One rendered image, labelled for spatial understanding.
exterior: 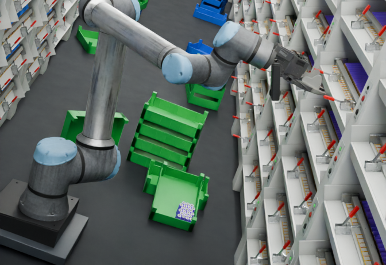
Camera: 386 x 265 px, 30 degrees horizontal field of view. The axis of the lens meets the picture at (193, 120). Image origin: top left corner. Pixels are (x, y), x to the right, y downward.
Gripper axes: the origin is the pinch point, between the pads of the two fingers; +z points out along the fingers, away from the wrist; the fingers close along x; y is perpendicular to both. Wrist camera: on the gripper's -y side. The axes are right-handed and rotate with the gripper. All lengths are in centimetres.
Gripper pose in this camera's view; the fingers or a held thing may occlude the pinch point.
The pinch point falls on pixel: (320, 92)
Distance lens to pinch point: 229.0
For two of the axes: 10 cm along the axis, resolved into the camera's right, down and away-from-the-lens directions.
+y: 4.7, -8.1, -3.5
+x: 0.4, -3.8, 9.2
